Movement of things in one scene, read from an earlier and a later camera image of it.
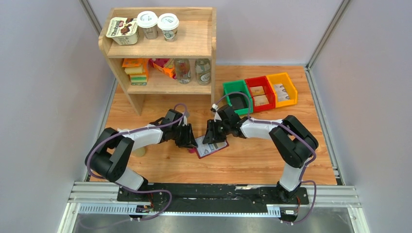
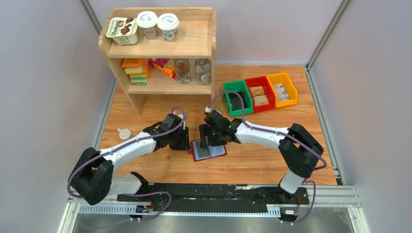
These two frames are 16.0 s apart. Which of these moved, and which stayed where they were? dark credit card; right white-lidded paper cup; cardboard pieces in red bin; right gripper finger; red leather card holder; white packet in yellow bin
Moved: right gripper finger; red leather card holder
Stayed: right white-lidded paper cup; white packet in yellow bin; cardboard pieces in red bin; dark credit card
